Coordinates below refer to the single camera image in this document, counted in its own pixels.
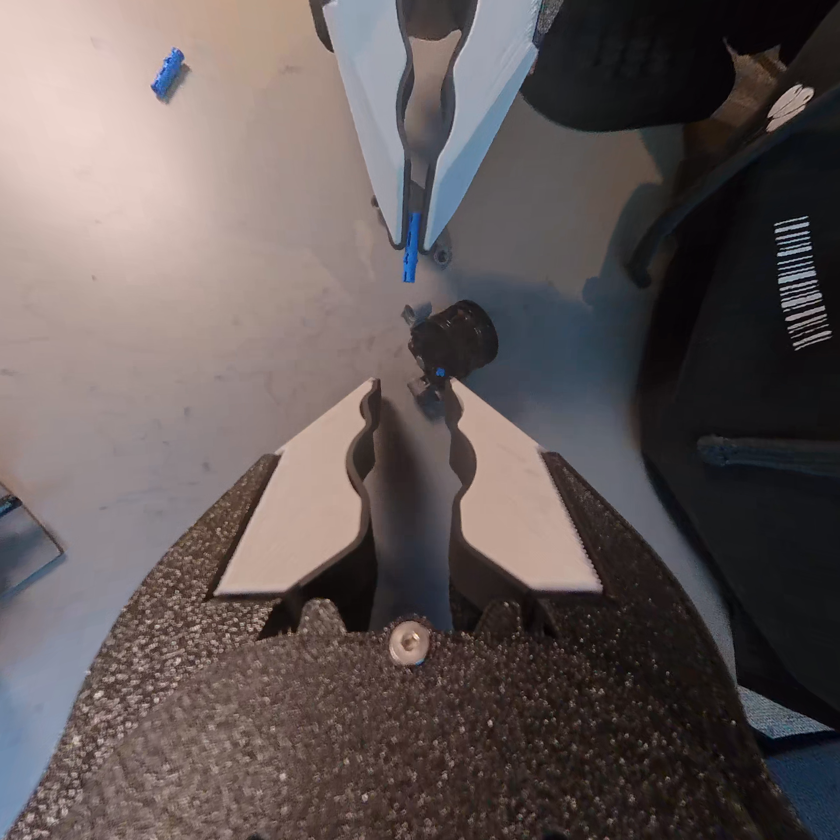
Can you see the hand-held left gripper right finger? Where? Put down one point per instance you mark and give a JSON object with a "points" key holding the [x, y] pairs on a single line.
{"points": [[518, 525]]}

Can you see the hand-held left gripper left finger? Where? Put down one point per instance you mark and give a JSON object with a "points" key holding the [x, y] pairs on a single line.
{"points": [[302, 525]]}

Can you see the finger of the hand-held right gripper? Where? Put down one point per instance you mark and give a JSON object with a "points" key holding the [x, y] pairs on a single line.
{"points": [[489, 85], [371, 98]]}

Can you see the grey curved brick panel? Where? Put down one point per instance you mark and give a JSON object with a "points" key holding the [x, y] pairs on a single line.
{"points": [[445, 254]]}

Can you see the black round toy lens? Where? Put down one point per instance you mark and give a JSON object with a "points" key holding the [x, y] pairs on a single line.
{"points": [[453, 341]]}

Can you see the grey brick head assembly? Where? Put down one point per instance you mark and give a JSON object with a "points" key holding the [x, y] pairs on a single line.
{"points": [[26, 538]]}

